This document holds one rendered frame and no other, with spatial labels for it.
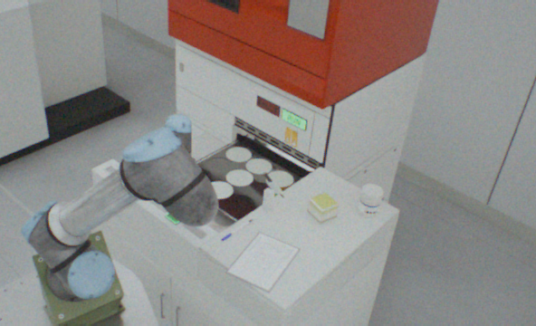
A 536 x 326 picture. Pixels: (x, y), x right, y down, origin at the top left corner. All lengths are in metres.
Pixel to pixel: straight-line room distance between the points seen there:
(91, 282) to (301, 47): 1.01
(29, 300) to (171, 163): 0.85
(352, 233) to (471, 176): 1.86
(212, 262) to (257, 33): 0.83
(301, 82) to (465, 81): 1.61
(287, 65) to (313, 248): 0.64
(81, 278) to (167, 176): 0.42
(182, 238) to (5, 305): 0.56
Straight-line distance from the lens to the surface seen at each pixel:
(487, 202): 3.72
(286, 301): 1.67
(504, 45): 3.33
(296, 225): 1.90
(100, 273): 1.53
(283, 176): 2.21
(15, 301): 1.93
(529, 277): 3.51
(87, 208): 1.39
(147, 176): 1.23
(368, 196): 1.93
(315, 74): 1.98
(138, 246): 2.12
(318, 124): 2.11
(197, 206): 1.24
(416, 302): 3.12
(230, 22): 2.18
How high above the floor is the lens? 2.22
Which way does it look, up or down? 35 degrees down
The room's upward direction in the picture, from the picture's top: 6 degrees clockwise
